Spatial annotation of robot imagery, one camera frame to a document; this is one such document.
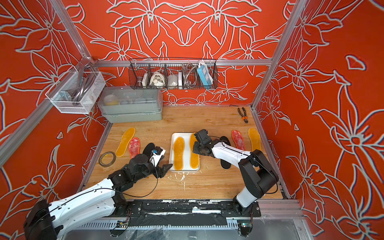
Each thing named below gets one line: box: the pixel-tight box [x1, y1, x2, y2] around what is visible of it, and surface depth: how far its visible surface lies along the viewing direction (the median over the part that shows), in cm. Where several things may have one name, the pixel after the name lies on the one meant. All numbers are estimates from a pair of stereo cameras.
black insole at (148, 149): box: [142, 142, 155, 162], surface depth 97 cm
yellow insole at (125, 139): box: [115, 127, 136, 158], surface depth 100 cm
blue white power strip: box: [197, 61, 214, 87], surface depth 89 cm
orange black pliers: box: [237, 107, 248, 124], surface depth 115 cm
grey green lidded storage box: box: [97, 86, 163, 123], surface depth 102 cm
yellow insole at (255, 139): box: [248, 127, 262, 152], surface depth 102 cm
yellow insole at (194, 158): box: [190, 133, 200, 169], surface depth 90 cm
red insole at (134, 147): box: [129, 137, 141, 159], surface depth 97 cm
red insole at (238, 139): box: [231, 129, 246, 151], surface depth 102 cm
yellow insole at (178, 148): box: [173, 136, 186, 171], surface depth 94 cm
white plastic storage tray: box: [169, 132, 200, 173], surface depth 94 cm
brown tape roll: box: [98, 151, 117, 167], surface depth 91 cm
